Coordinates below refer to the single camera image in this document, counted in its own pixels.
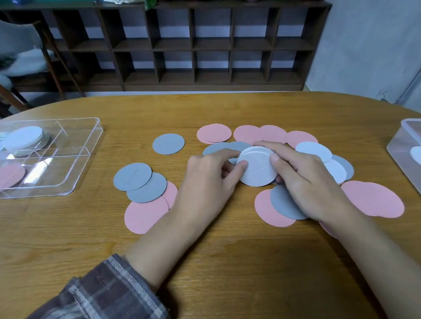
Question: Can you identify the person's left hand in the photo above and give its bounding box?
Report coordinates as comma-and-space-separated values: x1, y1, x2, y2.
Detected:
169, 143, 250, 238

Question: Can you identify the person's right hand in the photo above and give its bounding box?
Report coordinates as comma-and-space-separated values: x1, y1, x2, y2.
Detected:
245, 139, 365, 229

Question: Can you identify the neat white paper circle stack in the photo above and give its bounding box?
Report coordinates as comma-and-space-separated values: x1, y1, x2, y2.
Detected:
233, 144, 282, 191
0, 122, 51, 161

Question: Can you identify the pile of round paper discs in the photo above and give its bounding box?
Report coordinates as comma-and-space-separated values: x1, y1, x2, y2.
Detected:
107, 106, 414, 267

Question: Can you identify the clear divided tray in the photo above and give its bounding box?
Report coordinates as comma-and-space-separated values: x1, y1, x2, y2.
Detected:
0, 105, 105, 218

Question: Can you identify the pink disc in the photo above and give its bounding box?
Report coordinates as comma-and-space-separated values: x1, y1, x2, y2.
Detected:
0, 161, 27, 200

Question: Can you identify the person's left forearm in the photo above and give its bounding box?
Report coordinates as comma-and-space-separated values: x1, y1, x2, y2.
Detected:
24, 190, 207, 319

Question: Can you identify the person's right forearm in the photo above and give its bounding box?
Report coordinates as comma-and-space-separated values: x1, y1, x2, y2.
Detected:
313, 209, 421, 319

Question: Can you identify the translucent plastic tub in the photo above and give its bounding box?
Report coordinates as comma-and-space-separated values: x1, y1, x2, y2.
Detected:
378, 112, 421, 222

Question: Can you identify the dark wooden cubby shelf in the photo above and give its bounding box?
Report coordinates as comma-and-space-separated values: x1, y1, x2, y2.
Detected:
0, 0, 333, 127

